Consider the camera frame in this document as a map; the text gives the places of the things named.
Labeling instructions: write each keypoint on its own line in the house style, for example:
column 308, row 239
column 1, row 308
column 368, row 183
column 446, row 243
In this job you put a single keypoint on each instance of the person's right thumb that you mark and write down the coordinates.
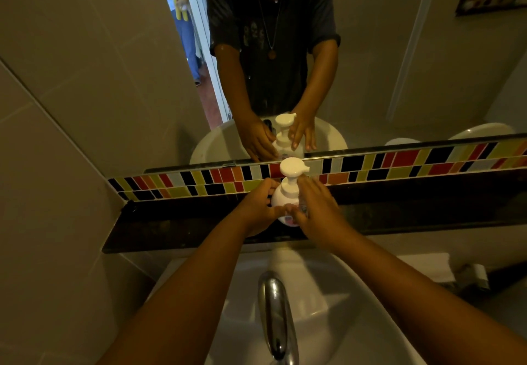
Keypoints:
column 295, row 215

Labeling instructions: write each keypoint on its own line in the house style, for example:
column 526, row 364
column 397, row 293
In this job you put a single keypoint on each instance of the person's right forearm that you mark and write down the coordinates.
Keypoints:
column 420, row 307

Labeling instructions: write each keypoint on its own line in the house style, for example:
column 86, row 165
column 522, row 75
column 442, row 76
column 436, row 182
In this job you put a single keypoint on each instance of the person's right hand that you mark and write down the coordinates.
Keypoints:
column 321, row 222

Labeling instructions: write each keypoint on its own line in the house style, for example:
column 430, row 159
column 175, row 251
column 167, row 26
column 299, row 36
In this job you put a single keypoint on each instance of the wall mirror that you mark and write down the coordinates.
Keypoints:
column 391, row 68

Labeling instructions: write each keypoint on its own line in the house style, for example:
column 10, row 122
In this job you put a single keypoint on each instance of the white ceramic sink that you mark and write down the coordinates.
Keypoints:
column 329, row 315

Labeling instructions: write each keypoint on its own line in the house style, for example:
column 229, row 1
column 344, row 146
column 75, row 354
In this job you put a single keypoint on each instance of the chrome faucet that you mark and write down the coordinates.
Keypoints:
column 276, row 315

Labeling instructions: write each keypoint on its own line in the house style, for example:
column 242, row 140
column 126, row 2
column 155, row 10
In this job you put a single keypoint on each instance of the person's left thumb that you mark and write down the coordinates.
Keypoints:
column 276, row 212

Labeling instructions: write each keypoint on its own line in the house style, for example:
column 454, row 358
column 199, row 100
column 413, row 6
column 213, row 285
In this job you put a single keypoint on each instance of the person's left forearm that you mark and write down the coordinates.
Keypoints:
column 185, row 299

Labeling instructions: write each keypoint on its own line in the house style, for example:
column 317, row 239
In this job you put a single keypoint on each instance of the dark stone shelf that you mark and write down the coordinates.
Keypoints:
column 411, row 208

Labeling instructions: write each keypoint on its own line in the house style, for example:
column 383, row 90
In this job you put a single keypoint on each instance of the person's left hand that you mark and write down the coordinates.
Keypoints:
column 256, row 210

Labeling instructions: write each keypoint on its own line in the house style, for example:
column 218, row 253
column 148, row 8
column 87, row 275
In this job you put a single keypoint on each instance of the white pump soap bottle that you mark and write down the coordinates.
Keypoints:
column 289, row 187

